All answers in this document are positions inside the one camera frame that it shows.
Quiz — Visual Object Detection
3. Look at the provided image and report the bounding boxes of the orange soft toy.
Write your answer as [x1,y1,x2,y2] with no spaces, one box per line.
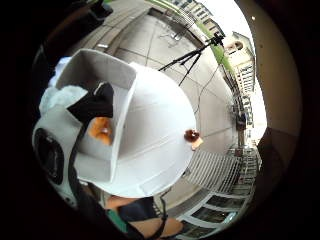
[87,116,114,147]

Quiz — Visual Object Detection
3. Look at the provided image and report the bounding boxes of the white fluffy soft toy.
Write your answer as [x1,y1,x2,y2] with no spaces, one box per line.
[38,84,88,116]

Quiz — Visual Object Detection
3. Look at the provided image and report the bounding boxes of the white open cardboard box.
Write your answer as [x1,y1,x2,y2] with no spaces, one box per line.
[54,48,138,184]

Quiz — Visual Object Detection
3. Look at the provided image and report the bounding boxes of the pale blue white bag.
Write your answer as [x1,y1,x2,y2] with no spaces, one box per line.
[48,55,73,88]

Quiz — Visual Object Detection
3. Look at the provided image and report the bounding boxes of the small brown toy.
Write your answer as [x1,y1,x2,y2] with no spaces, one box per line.
[183,128,204,151]

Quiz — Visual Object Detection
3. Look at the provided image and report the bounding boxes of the black tripod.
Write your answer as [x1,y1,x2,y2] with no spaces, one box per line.
[158,39,218,87]

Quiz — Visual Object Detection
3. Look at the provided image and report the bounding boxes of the the person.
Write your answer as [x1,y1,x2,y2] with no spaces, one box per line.
[79,193,186,240]

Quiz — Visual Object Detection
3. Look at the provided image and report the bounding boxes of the metal floor grate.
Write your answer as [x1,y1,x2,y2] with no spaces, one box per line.
[184,149,243,194]

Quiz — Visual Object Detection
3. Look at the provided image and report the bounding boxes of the grey windowed building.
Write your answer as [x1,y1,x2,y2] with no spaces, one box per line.
[166,0,224,34]

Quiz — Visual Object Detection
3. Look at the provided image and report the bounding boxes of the dark bin by railing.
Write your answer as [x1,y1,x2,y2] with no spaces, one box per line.
[235,111,248,132]

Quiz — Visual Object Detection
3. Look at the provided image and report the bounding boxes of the white framed glass facade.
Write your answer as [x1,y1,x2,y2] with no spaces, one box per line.
[174,191,254,240]

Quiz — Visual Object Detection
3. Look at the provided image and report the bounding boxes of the beige arched building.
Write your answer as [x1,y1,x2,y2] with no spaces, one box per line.
[224,31,258,98]

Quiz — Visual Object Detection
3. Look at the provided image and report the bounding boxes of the metal terrace railing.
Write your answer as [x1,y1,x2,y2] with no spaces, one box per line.
[221,64,264,198]

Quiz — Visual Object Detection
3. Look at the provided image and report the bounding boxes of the thin black floor cable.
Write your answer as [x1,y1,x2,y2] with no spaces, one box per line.
[193,63,222,116]

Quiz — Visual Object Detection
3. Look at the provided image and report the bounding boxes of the metal wire rack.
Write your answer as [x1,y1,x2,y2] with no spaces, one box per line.
[159,11,198,41]

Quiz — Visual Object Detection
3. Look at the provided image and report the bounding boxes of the black glove cable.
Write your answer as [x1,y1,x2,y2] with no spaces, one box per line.
[146,194,169,239]

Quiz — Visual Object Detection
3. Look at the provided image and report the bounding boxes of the black camera on tripod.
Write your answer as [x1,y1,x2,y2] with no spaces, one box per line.
[208,32,227,48]

